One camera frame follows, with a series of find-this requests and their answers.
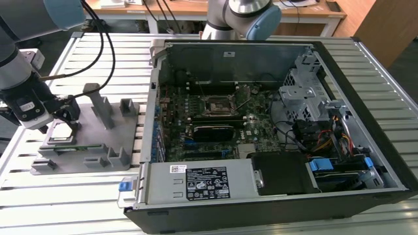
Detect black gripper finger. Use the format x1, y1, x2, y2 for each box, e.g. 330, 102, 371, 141
61, 101, 81, 138
0, 104, 51, 135

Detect silver CPU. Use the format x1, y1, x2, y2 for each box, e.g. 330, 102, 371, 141
52, 123, 73, 140

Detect metal socket cover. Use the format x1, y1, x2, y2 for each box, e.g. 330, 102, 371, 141
232, 84, 252, 109

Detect CPU socket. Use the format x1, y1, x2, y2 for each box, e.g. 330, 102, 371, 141
203, 94, 239, 117

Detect grey parts rack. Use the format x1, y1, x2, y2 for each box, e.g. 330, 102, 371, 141
29, 82, 141, 176

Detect green RAM stick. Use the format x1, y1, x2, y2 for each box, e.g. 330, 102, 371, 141
55, 144, 101, 151

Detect grey power supply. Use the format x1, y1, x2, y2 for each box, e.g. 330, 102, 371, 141
139, 161, 264, 206

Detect black expansion slot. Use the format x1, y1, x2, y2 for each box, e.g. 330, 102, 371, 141
183, 151, 225, 159

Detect black graphics card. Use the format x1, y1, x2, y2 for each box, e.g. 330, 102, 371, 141
191, 124, 236, 143

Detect silver chipset heatsink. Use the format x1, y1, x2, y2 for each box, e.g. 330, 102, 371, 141
237, 143, 258, 159

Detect green motherboard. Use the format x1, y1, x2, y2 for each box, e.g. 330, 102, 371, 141
155, 82, 284, 164

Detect black PC case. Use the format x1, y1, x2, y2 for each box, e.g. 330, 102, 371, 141
123, 39, 418, 235

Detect black plastic cover panel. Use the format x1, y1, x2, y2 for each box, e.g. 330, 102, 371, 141
249, 151, 320, 197

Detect perforated metal drive cage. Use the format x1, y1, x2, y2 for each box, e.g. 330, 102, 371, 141
278, 55, 331, 123

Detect blue disk carrier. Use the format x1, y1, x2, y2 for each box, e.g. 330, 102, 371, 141
307, 158, 334, 174

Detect wooden cabinet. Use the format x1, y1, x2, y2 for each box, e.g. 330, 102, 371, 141
332, 0, 418, 70

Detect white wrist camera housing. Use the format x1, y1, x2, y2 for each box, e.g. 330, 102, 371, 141
14, 96, 56, 131
18, 48, 45, 72

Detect black camera cable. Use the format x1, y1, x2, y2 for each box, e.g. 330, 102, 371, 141
37, 0, 105, 81
53, 0, 117, 102

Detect wooden desk white frame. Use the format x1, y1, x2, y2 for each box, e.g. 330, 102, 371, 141
83, 0, 149, 21
147, 0, 347, 37

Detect thin black cable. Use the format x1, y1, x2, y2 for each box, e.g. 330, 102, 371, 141
272, 119, 310, 154

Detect orange yellow power wires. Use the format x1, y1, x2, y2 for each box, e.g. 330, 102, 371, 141
310, 117, 355, 154

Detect red wire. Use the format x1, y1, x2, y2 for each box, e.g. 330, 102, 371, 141
304, 129, 355, 159

